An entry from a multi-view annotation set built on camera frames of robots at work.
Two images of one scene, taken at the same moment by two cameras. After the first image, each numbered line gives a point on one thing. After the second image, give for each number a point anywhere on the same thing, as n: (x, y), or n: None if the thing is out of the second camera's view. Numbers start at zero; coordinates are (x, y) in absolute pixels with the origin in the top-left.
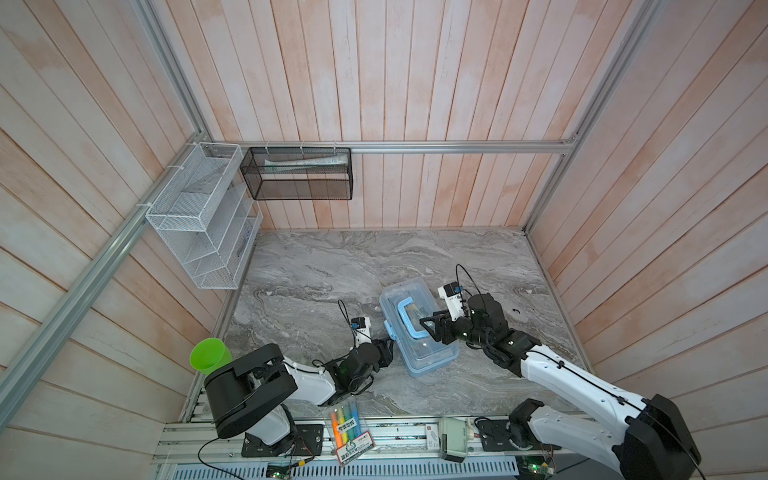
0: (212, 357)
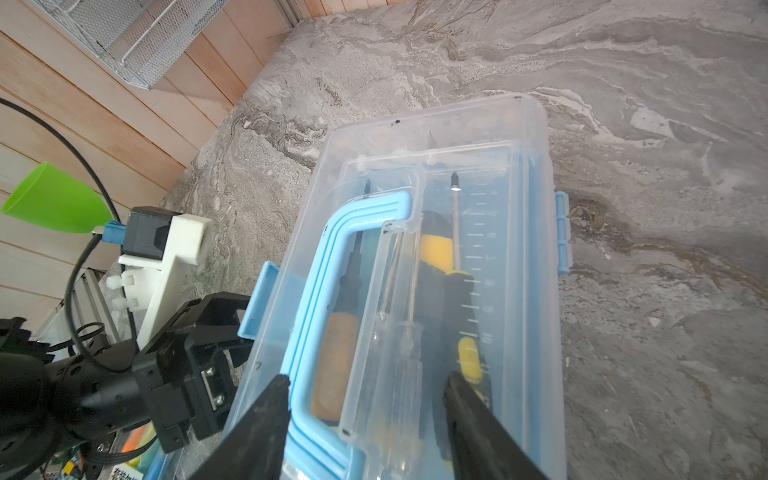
0: (51, 198)
